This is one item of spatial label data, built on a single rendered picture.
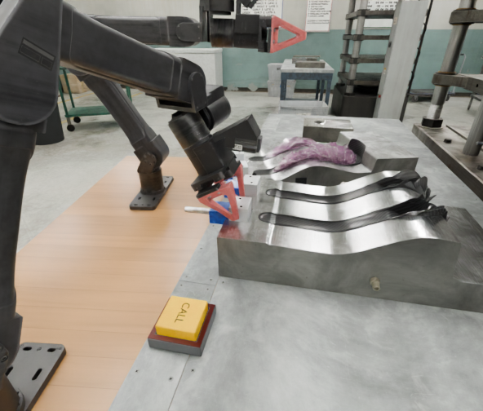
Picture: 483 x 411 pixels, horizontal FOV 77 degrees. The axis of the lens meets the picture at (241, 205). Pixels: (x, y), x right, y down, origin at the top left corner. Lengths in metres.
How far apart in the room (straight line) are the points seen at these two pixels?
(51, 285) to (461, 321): 0.70
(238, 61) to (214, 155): 7.30
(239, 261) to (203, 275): 0.08
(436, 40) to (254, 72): 3.82
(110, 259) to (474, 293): 0.65
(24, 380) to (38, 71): 0.38
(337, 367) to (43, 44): 0.50
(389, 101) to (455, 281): 4.38
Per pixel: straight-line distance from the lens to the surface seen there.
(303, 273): 0.55
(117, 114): 0.84
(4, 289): 0.39
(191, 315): 0.48
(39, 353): 0.55
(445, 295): 0.61
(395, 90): 4.88
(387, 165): 0.92
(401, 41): 4.82
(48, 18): 0.35
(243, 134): 0.50
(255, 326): 0.51
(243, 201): 0.58
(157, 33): 0.77
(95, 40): 0.40
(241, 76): 7.81
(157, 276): 0.61
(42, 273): 0.71
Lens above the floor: 1.20
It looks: 29 degrees down
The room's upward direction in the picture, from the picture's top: straight up
